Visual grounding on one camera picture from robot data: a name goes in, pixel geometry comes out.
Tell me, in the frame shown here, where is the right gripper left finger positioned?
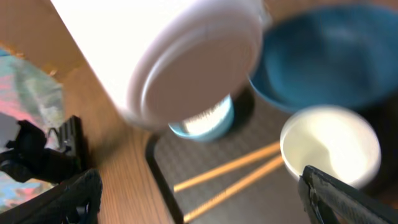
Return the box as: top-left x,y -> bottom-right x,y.
1,169 -> 103,224

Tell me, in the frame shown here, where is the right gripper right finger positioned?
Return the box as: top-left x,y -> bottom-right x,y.
298,166 -> 397,224

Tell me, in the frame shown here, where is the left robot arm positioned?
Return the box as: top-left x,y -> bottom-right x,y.
52,0 -> 272,128

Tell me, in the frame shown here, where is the brown serving tray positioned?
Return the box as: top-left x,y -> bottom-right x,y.
145,83 -> 398,224

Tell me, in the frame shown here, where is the green cup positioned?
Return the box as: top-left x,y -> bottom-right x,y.
280,105 -> 382,189

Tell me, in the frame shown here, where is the right wooden chopstick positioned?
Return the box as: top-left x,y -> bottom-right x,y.
183,156 -> 284,223

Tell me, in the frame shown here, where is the wooden chopstick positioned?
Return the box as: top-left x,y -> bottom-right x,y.
173,141 -> 280,192
183,156 -> 284,223

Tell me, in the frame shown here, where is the left wooden chopstick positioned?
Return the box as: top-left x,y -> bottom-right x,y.
173,141 -> 280,192

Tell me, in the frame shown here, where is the light blue bowl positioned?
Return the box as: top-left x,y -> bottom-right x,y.
169,95 -> 234,142

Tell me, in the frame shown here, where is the dark blue plate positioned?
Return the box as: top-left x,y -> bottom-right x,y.
250,4 -> 397,112

